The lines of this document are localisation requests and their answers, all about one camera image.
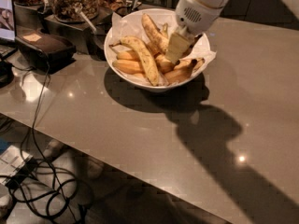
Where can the yellow banana lower left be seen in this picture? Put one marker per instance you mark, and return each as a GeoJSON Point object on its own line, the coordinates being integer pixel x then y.
{"type": "Point", "coordinates": [128, 67]}

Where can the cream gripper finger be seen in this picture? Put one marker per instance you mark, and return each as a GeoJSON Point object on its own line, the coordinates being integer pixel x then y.
{"type": "Point", "coordinates": [179, 42]}

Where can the laptop screen at left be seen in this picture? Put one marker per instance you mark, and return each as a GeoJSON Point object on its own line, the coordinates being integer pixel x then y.
{"type": "Point", "coordinates": [8, 30]}

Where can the glass jar of nuts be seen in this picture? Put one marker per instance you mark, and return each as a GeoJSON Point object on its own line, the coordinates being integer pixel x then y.
{"type": "Point", "coordinates": [67, 10]}

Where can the white ceramic bowl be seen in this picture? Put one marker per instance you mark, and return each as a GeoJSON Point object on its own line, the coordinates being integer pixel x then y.
{"type": "Point", "coordinates": [140, 84]}

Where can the brown banana right side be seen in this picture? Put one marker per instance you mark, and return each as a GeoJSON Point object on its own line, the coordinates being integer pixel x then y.
{"type": "Point", "coordinates": [183, 70]}

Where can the small banana at back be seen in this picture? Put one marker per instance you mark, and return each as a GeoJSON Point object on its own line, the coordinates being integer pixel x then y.
{"type": "Point", "coordinates": [164, 30]}

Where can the white power adapter box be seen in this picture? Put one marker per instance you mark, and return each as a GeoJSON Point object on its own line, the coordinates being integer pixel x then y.
{"type": "Point", "coordinates": [13, 163]}

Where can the long spotted banana front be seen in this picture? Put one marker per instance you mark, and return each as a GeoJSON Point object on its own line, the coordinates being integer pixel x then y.
{"type": "Point", "coordinates": [145, 57]}

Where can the yellow banana upper left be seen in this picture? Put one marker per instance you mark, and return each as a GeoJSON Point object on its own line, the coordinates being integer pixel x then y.
{"type": "Point", "coordinates": [127, 55]}

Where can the dark brown pouch case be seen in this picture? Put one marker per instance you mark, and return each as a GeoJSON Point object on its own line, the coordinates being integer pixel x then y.
{"type": "Point", "coordinates": [45, 52]}

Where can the yellow banana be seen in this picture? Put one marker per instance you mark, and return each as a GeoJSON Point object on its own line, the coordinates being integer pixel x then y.
{"type": "Point", "coordinates": [128, 67]}
{"type": "Point", "coordinates": [127, 55]}

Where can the dark tray stand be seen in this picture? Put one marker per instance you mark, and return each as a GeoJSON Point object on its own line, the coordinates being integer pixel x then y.
{"type": "Point", "coordinates": [39, 17]}

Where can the white rounded gripper body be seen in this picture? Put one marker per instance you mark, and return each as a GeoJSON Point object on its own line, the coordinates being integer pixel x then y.
{"type": "Point", "coordinates": [196, 16]}

